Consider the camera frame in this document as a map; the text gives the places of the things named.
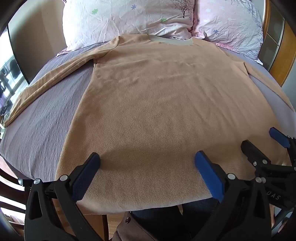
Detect pink floral pillow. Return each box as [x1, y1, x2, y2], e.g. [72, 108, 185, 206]
[191, 0, 264, 66]

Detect wooden headboard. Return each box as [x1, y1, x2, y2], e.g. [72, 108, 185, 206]
[258, 0, 296, 88]

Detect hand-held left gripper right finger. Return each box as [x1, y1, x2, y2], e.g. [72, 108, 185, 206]
[190, 151, 272, 241]

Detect dark wooden chair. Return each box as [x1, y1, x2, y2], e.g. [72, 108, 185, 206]
[0, 160, 31, 233]

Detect grey bed sheet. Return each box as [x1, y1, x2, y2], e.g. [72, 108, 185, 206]
[0, 45, 296, 182]

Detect tan long-sleeve shirt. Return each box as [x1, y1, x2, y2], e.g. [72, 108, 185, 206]
[5, 34, 292, 210]

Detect window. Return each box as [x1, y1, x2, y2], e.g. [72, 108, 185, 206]
[0, 22, 30, 131]

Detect person's dark pants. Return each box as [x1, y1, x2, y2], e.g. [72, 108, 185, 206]
[131, 199, 220, 241]

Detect person's brown jacket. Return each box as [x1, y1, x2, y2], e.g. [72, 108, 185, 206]
[111, 211, 160, 241]

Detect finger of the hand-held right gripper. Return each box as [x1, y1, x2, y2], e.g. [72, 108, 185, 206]
[269, 127, 296, 165]
[240, 140, 272, 171]

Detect white floral pillow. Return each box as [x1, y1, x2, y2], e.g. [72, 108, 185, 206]
[57, 0, 197, 57]

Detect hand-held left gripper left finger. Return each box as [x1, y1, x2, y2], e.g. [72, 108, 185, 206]
[24, 152, 109, 241]

